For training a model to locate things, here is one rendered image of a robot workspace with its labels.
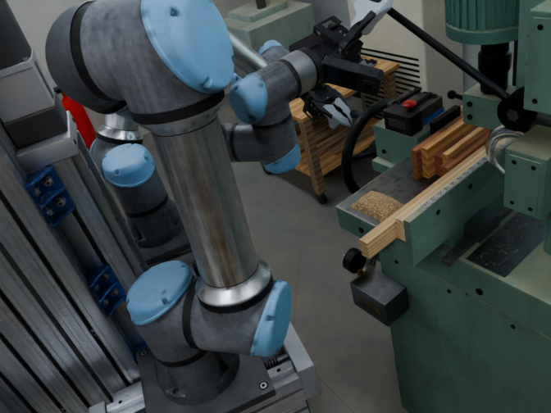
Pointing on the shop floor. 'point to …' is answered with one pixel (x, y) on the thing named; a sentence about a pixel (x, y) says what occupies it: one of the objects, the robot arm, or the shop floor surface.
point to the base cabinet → (464, 351)
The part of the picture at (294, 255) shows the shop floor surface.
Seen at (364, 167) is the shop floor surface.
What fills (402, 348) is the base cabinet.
